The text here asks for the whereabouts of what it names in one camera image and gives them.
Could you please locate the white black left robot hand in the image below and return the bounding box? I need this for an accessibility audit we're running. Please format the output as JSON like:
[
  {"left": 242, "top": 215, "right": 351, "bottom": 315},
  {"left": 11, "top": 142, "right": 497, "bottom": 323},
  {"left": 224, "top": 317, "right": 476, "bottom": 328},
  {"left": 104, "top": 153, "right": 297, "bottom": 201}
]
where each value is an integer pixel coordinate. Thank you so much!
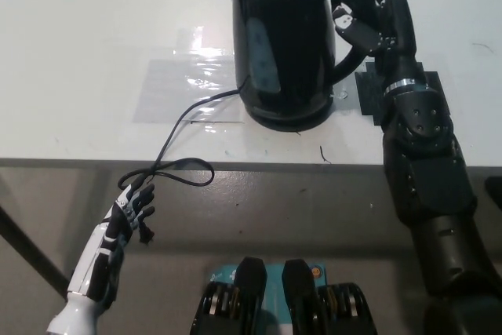
[{"left": 66, "top": 182, "right": 157, "bottom": 304}]

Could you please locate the black electric kettle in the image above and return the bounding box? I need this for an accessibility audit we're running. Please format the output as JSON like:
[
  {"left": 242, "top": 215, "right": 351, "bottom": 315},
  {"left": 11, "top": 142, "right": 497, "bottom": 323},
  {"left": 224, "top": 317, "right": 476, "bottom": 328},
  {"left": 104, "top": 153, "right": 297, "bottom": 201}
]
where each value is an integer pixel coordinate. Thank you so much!
[{"left": 220, "top": 0, "right": 372, "bottom": 132}]

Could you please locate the black teal robot torso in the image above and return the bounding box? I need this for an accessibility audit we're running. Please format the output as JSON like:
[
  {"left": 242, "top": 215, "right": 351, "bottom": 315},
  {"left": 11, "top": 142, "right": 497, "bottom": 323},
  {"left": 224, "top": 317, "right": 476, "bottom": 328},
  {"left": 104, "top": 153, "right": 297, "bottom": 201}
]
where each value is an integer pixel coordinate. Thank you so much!
[{"left": 190, "top": 256, "right": 377, "bottom": 335}]

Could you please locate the black round kettle base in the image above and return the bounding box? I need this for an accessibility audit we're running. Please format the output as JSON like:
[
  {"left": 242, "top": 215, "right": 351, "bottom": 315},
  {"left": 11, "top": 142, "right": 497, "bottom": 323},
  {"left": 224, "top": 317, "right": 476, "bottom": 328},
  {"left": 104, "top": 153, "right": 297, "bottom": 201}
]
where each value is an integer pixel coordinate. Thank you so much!
[{"left": 247, "top": 109, "right": 333, "bottom": 133}]

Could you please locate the black tape patch on table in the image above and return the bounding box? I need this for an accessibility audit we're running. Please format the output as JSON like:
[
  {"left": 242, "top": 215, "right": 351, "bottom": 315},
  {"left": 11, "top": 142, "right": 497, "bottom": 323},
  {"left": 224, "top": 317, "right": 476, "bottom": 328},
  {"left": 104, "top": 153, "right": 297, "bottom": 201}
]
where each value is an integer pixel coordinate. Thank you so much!
[{"left": 355, "top": 58, "right": 452, "bottom": 128}]

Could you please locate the black power cable with plug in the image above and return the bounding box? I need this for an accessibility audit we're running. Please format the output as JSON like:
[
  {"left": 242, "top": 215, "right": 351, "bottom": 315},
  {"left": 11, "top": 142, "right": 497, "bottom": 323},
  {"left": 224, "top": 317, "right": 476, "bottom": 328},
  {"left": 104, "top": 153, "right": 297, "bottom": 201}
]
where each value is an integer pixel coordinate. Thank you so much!
[{"left": 117, "top": 75, "right": 250, "bottom": 242}]

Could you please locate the clear plastic sheet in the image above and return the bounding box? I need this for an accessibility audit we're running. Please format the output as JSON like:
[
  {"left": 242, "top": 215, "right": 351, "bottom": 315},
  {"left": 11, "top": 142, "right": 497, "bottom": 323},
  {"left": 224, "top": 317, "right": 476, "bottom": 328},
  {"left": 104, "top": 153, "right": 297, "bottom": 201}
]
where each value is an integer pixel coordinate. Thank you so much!
[{"left": 133, "top": 27, "right": 246, "bottom": 124}]

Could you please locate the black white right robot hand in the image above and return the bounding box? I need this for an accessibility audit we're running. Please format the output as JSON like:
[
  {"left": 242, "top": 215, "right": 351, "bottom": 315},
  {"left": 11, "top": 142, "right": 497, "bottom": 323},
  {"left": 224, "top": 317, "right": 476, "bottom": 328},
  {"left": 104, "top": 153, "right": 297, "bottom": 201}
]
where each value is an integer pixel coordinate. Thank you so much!
[{"left": 332, "top": 0, "right": 424, "bottom": 89}]

